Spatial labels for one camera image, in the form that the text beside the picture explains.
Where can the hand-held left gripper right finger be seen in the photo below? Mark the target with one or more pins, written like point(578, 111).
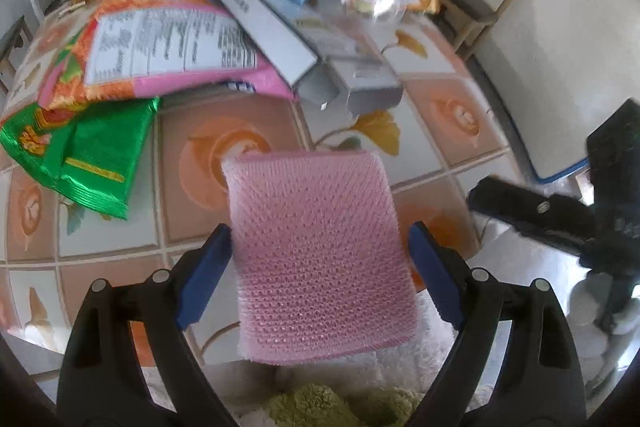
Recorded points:
point(435, 277)

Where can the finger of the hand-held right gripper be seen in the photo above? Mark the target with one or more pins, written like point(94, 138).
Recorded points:
point(525, 209)

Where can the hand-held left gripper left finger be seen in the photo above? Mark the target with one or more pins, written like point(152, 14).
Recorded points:
point(205, 277)

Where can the pink mesh sponge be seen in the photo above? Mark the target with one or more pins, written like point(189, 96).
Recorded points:
point(320, 257)

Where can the printed grey box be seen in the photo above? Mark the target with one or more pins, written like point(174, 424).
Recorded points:
point(365, 77)

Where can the leaf and coffee patterned tablecloth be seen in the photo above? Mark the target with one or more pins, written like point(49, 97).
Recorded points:
point(200, 187)

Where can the white mattress with blue edge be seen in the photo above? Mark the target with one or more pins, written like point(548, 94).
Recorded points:
point(550, 57)

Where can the green fluffy cloth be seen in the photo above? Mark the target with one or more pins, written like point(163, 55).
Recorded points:
point(310, 402)

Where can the pink orange snack bag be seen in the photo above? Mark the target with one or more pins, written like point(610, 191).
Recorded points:
point(165, 42)

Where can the long plain grey box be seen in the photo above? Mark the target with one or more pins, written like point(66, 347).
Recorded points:
point(265, 27)

